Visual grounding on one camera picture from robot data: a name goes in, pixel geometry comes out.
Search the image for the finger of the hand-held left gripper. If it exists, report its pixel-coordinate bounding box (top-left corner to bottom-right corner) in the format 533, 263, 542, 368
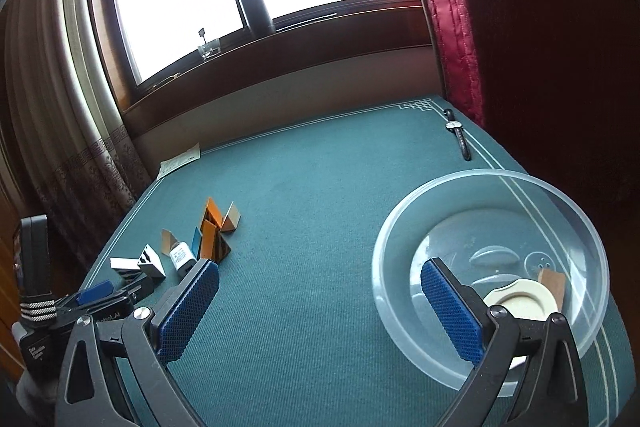
76, 280, 117, 307
115, 273, 154, 309

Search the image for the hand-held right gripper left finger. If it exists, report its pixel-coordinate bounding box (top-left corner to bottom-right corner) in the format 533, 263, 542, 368
56, 258, 221, 427

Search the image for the beige patterned curtain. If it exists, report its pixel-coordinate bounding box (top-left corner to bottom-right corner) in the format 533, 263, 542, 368
0, 0, 153, 268

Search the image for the pale wooden wedge block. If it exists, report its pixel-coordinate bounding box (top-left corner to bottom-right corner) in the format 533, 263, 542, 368
223, 202, 246, 234

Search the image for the dark red curtain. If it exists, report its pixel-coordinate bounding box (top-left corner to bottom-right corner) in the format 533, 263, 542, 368
387, 0, 640, 233

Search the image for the small orange wedge block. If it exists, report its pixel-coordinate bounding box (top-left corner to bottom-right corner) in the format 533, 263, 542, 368
201, 198, 224, 228

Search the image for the white charger plug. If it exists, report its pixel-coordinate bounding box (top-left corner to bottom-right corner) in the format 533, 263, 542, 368
169, 243, 196, 278

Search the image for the brown wooden block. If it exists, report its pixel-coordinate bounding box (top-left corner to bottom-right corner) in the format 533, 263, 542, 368
537, 268, 568, 313

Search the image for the pale paper card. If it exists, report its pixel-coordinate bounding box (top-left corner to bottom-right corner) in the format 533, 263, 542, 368
156, 143, 202, 180

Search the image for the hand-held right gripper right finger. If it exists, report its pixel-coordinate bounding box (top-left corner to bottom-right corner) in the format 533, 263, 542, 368
420, 257, 589, 427

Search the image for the black strap wristwatch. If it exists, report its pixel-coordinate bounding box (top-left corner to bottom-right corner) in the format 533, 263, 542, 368
444, 108, 473, 162

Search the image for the black bottle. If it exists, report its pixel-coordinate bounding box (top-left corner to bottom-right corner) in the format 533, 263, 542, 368
235, 0, 275, 38

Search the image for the white round disc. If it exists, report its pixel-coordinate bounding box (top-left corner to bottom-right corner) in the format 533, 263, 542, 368
482, 278, 560, 323

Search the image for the white black striped wedge block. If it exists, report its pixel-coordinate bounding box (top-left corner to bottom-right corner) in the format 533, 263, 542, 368
137, 244, 168, 280

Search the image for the clear plastic basin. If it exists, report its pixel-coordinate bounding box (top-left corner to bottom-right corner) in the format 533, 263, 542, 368
371, 168, 612, 395

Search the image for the tan wooden wedge block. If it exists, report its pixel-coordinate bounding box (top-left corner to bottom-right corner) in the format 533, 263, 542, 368
160, 228, 183, 253

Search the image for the orange black striped wedge block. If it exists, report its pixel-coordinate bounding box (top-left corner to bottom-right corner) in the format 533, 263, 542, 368
197, 222, 233, 264

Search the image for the small clear glass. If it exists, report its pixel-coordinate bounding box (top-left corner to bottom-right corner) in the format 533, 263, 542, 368
199, 27, 222, 58

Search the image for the green table mat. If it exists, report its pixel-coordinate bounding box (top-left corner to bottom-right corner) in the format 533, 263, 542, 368
82, 94, 628, 427

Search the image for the brown window frame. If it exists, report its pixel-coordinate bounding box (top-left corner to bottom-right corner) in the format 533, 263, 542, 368
87, 0, 433, 132

